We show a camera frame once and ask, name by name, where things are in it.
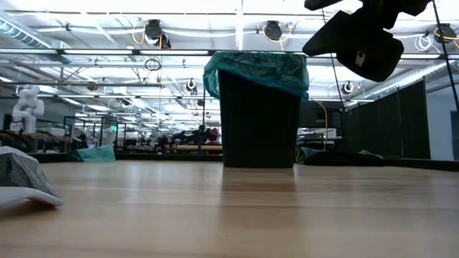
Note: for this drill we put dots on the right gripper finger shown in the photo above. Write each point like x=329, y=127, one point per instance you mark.
x=317, y=3
x=373, y=53

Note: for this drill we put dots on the black and gray cloth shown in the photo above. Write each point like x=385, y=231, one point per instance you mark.
x=340, y=158

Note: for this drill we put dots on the black trash bin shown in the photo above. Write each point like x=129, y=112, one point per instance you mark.
x=258, y=125

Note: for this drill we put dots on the white humanoid robot figure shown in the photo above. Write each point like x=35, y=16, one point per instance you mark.
x=27, y=107

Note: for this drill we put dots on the folded teal bag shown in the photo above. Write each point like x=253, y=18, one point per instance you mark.
x=95, y=154

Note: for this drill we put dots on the red background object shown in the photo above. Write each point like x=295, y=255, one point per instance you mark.
x=214, y=134

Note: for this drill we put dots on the background workbench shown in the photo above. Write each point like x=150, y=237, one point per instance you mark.
x=46, y=137

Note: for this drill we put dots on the black background cabinet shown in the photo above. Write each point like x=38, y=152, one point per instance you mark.
x=317, y=114

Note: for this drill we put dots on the black partition wall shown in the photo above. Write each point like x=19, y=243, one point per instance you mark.
x=387, y=122

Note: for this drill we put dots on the silver ventilation duct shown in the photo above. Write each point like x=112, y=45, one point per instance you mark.
x=21, y=34

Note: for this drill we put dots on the black and white card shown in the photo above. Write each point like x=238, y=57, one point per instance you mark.
x=21, y=175

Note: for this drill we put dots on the teal trash bag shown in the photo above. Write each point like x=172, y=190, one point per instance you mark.
x=258, y=64

